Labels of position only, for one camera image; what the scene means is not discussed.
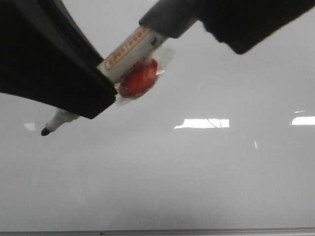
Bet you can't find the white whiteboard with aluminium frame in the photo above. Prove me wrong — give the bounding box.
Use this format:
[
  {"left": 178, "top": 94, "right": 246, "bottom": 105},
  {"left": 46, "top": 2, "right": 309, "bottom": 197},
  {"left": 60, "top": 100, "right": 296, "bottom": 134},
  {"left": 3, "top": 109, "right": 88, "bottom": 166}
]
[{"left": 0, "top": 10, "right": 315, "bottom": 231}]

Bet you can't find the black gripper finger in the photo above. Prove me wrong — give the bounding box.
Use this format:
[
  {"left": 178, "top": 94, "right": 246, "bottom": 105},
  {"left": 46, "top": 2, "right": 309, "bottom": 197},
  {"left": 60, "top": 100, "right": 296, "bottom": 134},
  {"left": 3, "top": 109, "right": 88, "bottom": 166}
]
[
  {"left": 195, "top": 0, "right": 315, "bottom": 54},
  {"left": 0, "top": 0, "right": 117, "bottom": 119}
]

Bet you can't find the red disc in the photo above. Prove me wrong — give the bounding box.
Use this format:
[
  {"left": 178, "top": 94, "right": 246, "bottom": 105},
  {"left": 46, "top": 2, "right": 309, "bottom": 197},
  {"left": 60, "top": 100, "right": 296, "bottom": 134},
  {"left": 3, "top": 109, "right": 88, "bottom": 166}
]
[{"left": 116, "top": 46, "right": 176, "bottom": 107}]

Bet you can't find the white black-tip whiteboard marker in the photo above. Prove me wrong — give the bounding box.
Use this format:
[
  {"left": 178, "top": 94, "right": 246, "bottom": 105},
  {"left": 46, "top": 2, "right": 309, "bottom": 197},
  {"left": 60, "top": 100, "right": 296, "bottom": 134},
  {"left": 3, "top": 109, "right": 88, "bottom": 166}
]
[{"left": 40, "top": 0, "right": 195, "bottom": 136}]

